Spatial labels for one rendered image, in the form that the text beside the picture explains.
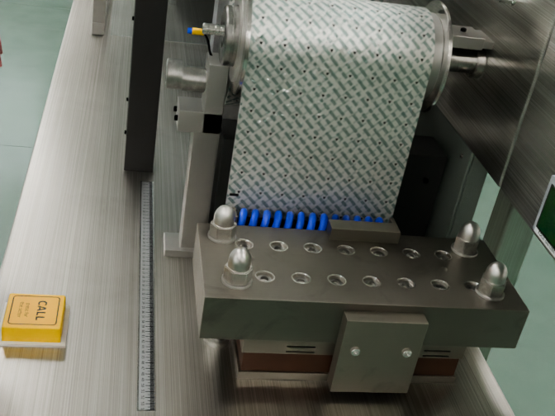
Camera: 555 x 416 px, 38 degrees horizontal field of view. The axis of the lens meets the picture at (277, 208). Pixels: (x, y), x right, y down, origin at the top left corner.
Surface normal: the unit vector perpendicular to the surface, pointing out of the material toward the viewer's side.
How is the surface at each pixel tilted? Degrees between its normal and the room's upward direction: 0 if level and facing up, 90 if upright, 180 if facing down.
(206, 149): 90
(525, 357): 0
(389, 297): 0
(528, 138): 90
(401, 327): 90
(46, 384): 0
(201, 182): 90
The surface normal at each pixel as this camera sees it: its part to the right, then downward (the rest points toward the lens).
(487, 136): -0.98, -0.07
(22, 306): 0.15, -0.86
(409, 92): 0.14, 0.51
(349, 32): 0.20, -0.07
